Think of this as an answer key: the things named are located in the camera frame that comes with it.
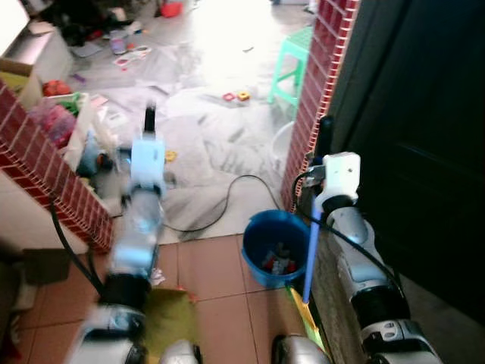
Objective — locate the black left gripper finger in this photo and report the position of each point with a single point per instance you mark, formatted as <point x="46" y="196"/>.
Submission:
<point x="150" y="121"/>

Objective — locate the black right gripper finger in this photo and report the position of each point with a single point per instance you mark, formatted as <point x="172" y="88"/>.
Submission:
<point x="325" y="135"/>

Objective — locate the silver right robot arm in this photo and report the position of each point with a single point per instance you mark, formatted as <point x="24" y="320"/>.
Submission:
<point x="364" y="265"/>

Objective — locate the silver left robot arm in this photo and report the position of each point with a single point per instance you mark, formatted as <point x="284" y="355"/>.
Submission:
<point x="136" y="235"/>

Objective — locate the white plastic basin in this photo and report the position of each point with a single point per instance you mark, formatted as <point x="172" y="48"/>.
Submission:
<point x="280" y="144"/>

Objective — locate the white toy basket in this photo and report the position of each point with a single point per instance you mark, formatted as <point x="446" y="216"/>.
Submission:
<point x="79" y="129"/>

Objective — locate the green plastic stool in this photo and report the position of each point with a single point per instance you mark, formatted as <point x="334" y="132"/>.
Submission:
<point x="292" y="68"/>

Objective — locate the dark door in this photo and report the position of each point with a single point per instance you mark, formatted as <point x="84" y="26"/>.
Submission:
<point x="409" y="152"/>

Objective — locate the blue plastic bucket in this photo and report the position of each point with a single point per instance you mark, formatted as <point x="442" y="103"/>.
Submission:
<point x="261" y="231"/>

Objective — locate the red round bag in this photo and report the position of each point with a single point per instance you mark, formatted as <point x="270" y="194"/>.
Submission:
<point x="54" y="88"/>

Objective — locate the litter in blue bucket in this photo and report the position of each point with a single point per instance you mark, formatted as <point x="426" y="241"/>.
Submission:
<point x="279" y="262"/>

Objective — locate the red plastic basin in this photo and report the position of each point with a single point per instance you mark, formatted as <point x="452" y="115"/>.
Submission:
<point x="170" y="9"/>

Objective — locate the white low cabinet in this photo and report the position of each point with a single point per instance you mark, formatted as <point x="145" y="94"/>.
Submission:
<point x="38" y="49"/>

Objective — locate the brown cardboard box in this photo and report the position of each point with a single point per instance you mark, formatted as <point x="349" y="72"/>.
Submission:
<point x="19" y="83"/>

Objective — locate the white crumpled paper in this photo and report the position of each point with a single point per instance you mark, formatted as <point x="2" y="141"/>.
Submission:
<point x="157" y="277"/>

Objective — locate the silver right robot foot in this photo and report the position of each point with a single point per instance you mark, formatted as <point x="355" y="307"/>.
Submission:
<point x="297" y="350"/>

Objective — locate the silver robot foot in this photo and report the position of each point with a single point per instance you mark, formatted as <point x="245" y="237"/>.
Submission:
<point x="182" y="353"/>
<point x="297" y="350"/>

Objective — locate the silver left robot foot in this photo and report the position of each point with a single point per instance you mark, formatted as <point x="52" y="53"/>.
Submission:
<point x="182" y="353"/>

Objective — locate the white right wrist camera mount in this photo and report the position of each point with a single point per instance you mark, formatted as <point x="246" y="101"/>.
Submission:
<point x="339" y="176"/>

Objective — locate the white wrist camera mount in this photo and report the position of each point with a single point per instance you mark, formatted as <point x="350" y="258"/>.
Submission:
<point x="339" y="176"/>
<point x="148" y="161"/>

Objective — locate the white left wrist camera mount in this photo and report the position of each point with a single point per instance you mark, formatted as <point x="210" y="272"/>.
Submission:
<point x="148" y="161"/>

